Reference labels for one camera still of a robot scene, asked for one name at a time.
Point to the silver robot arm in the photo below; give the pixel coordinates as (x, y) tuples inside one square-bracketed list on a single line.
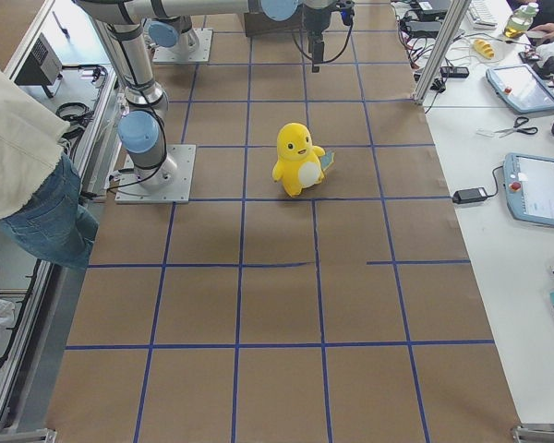
[(121, 27), (175, 34)]

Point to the person in jeans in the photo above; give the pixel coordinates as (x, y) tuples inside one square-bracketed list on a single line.
[(39, 185)]

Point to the yellow drink bottle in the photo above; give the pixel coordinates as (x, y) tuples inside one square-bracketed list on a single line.
[(520, 20)]

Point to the blue teach pendant near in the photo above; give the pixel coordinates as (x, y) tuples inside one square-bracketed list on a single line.
[(529, 188)]

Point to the yellow plush dinosaur toy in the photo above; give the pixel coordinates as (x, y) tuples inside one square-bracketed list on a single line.
[(300, 164)]

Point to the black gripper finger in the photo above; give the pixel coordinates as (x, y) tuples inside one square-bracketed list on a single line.
[(319, 51), (311, 49)]

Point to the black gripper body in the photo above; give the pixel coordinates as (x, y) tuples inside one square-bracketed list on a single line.
[(314, 27)]

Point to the black scissors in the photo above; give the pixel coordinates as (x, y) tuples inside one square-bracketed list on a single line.
[(519, 126)]

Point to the blue teach pendant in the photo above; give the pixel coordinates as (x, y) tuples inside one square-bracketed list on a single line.
[(529, 188), (521, 88)]

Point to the black power adapter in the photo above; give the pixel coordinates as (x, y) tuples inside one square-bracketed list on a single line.
[(469, 195)]

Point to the blue teach pendant far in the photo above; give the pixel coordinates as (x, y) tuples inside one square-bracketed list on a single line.
[(521, 88)]

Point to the aluminium frame post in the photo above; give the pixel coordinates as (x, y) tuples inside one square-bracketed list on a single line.
[(451, 24)]

